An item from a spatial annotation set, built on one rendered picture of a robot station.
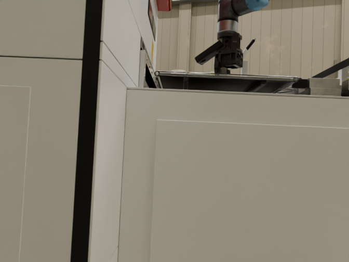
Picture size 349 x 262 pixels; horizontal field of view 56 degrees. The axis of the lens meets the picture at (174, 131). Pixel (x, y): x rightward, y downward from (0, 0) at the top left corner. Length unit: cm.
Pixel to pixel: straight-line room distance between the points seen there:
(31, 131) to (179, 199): 30
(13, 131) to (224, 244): 41
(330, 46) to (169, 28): 373
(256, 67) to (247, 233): 730
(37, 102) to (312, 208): 51
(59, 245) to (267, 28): 782
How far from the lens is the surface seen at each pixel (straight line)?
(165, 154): 62
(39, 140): 46
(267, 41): 802
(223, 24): 124
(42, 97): 46
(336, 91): 96
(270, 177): 65
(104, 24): 47
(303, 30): 808
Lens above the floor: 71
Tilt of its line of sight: 3 degrees up
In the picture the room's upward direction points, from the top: 3 degrees clockwise
